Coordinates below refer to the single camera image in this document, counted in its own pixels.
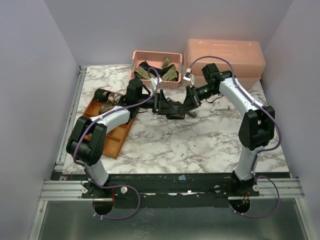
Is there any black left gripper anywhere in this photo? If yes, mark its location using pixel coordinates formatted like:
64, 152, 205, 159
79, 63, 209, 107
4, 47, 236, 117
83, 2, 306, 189
137, 89, 178, 116

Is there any dark brown blue floral tie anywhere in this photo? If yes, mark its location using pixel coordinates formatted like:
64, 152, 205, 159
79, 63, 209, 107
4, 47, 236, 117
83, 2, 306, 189
166, 97, 186, 120

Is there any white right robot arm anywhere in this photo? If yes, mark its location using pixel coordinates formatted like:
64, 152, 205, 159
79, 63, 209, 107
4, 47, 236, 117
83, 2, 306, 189
179, 63, 275, 196

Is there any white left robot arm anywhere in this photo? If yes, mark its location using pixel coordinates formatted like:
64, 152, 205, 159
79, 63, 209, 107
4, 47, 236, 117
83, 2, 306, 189
66, 78, 178, 198

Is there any olive green patterned tie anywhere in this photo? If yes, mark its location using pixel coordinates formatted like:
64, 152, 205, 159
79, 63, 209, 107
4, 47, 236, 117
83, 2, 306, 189
133, 57, 180, 82

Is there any black tie in basket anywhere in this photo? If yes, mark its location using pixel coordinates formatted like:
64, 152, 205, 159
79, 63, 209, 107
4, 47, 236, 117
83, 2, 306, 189
136, 61, 182, 83

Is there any grey floral rolled tie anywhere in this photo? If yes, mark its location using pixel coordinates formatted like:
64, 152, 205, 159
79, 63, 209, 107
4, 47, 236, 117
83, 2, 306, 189
106, 92, 124, 106

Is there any pink plastic basket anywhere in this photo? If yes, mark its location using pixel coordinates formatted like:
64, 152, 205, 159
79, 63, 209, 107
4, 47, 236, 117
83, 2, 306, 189
129, 50, 183, 89

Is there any orange wooden divided tray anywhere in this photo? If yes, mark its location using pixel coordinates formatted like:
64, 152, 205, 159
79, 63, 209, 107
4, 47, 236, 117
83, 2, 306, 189
82, 97, 135, 159

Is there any gold floral rolled tie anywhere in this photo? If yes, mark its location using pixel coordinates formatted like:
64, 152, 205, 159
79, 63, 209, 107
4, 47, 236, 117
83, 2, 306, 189
98, 104, 115, 115

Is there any dark green rolled tie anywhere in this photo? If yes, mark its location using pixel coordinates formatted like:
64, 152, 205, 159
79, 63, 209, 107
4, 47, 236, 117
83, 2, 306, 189
93, 88, 110, 103

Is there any pink plastic storage box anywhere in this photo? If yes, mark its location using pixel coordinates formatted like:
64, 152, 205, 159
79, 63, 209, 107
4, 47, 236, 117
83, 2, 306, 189
183, 38, 266, 90

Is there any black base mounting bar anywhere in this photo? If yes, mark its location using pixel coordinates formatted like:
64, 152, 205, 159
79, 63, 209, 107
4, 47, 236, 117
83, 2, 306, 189
51, 172, 261, 210

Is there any dark metal crank handle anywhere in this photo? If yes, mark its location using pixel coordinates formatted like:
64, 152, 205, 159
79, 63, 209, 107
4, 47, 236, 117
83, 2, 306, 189
186, 111, 197, 118

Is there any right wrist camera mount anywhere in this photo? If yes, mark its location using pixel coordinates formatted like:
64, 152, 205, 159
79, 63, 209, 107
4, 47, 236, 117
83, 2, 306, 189
183, 68, 195, 86

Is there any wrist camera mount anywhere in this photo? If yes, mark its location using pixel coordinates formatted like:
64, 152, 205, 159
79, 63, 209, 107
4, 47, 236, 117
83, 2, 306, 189
183, 68, 195, 86
150, 77, 163, 90

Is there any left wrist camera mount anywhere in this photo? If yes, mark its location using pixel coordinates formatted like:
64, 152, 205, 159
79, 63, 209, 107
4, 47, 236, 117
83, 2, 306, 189
150, 77, 163, 90

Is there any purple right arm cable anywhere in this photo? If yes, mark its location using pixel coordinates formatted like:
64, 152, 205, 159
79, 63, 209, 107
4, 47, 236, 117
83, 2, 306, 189
186, 55, 283, 219

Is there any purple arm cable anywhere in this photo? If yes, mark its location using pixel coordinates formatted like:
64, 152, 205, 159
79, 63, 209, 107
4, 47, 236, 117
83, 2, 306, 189
186, 55, 283, 219
72, 66, 161, 221

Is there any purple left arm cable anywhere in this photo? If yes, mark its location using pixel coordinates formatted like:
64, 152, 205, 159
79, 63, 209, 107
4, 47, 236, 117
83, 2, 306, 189
72, 66, 161, 221

